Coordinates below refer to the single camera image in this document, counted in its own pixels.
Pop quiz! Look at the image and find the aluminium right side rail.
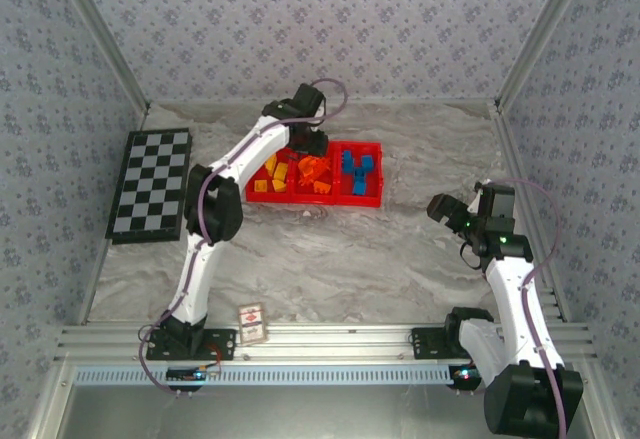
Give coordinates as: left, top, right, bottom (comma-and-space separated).
492, 102, 571, 321

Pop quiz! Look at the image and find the aluminium corner post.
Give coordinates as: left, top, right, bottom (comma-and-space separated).
49, 0, 151, 110
494, 0, 596, 110

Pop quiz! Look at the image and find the orange lattice lego piece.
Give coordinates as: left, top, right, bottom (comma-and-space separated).
301, 161, 326, 184

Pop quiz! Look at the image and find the playing card box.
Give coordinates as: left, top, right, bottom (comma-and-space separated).
237, 302, 270, 346

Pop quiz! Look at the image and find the aluminium left corner post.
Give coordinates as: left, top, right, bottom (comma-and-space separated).
49, 0, 151, 110

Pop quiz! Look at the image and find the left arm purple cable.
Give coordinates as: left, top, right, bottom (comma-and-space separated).
138, 77, 349, 396

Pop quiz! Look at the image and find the black grey chessboard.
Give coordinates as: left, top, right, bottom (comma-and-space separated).
105, 127, 194, 245

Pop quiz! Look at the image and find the aluminium left side rail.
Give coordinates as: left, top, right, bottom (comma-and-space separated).
78, 102, 151, 325

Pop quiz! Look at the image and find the aluminium front frame rail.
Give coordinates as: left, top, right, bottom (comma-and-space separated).
54, 322, 600, 364

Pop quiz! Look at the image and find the right black camera cable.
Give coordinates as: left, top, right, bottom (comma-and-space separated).
458, 239, 482, 271

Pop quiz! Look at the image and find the slotted light blue cable duct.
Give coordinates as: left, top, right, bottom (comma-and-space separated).
74, 364, 454, 386

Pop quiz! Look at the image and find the aluminium right corner post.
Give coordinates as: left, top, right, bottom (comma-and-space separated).
494, 0, 596, 110

